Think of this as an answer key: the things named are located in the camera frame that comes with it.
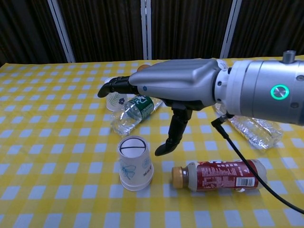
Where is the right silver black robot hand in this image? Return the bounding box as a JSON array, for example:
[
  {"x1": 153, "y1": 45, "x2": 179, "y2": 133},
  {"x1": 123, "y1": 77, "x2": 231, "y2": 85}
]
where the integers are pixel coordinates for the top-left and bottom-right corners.
[{"x1": 97, "y1": 58, "x2": 220, "y2": 157}]

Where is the paper cup green leaf print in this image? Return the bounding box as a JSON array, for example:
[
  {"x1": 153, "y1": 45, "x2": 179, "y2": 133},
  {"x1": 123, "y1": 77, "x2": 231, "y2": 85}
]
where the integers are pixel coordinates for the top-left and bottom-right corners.
[{"x1": 105, "y1": 77, "x2": 129, "y2": 112}]

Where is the paper cup with lined base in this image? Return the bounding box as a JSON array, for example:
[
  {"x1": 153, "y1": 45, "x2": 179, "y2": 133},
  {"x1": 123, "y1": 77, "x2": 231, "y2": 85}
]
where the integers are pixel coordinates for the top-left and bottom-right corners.
[{"x1": 117, "y1": 135, "x2": 154, "y2": 184}]

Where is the paper cup blue flower print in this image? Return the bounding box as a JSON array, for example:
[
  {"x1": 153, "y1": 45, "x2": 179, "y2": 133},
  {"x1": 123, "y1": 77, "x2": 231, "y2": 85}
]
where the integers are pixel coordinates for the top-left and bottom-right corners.
[{"x1": 120, "y1": 175, "x2": 152, "y2": 192}]

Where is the dark partition panel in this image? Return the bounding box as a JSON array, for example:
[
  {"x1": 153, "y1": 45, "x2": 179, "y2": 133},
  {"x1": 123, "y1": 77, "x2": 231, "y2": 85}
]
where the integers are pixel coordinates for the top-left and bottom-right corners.
[
  {"x1": 0, "y1": 0, "x2": 67, "y2": 67},
  {"x1": 57, "y1": 0, "x2": 146, "y2": 64},
  {"x1": 228, "y1": 0, "x2": 304, "y2": 59},
  {"x1": 150, "y1": 0, "x2": 231, "y2": 60}
]

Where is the green label water bottle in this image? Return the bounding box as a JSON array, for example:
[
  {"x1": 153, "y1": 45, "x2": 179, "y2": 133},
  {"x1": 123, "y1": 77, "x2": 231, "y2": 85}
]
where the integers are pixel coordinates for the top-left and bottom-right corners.
[{"x1": 111, "y1": 94, "x2": 164, "y2": 136}]

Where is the red label water bottle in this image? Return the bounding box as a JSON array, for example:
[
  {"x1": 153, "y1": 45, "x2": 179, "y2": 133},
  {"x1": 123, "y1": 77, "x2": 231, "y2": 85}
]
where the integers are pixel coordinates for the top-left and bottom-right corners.
[{"x1": 213, "y1": 104, "x2": 284, "y2": 150}]

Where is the red label coffee bottle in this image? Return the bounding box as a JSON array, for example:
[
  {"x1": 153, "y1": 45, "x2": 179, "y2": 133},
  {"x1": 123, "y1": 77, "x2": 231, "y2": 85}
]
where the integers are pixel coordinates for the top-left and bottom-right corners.
[{"x1": 171, "y1": 159, "x2": 268, "y2": 192}]

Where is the yellow checkered tablecloth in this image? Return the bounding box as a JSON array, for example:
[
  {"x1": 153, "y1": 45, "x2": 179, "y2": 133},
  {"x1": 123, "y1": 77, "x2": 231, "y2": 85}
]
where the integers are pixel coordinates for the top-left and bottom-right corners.
[{"x1": 0, "y1": 55, "x2": 304, "y2": 228}]

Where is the white partition post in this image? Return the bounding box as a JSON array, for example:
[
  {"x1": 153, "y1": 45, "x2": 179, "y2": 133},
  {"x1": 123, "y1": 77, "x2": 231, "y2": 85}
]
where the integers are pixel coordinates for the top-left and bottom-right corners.
[
  {"x1": 218, "y1": 0, "x2": 242, "y2": 59},
  {"x1": 47, "y1": 0, "x2": 76, "y2": 64},
  {"x1": 140, "y1": 0, "x2": 152, "y2": 60}
]

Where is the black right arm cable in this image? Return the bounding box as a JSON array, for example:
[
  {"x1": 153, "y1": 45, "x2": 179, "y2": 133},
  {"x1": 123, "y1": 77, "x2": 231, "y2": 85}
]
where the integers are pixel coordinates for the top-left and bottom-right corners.
[{"x1": 210, "y1": 114, "x2": 304, "y2": 214}]

